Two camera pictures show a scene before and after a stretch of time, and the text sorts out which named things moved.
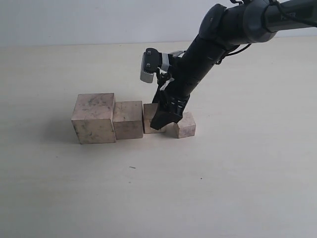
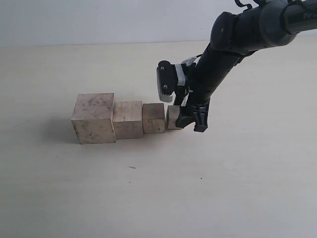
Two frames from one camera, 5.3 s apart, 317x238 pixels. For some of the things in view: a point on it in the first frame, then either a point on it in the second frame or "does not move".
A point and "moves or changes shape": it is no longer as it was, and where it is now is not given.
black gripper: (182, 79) → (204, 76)
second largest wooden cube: (128, 119) does not move
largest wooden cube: (93, 118) does not move
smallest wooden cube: (186, 126) moves or changes shape
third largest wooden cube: (149, 110) does not move
